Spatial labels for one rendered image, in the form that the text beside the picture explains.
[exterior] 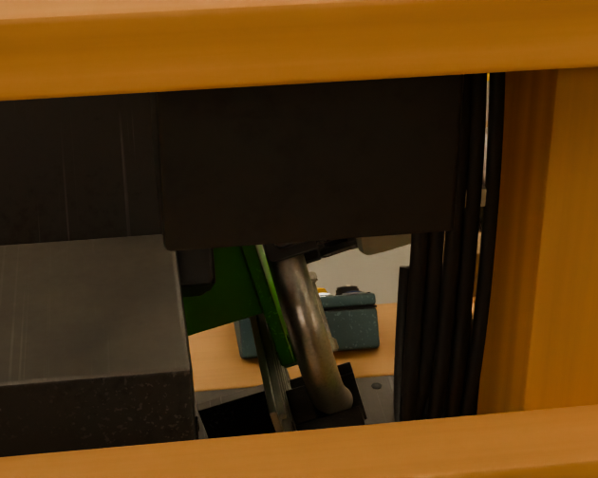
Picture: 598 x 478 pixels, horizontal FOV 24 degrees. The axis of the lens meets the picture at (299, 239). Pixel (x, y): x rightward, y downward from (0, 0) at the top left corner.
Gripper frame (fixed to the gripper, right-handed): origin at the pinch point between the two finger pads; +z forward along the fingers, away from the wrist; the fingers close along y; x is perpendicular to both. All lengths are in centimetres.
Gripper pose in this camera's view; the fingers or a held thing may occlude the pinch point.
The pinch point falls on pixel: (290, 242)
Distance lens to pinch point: 112.3
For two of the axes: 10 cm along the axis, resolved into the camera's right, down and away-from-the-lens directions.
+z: -9.5, 3.0, 0.1
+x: 2.9, 9.3, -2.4
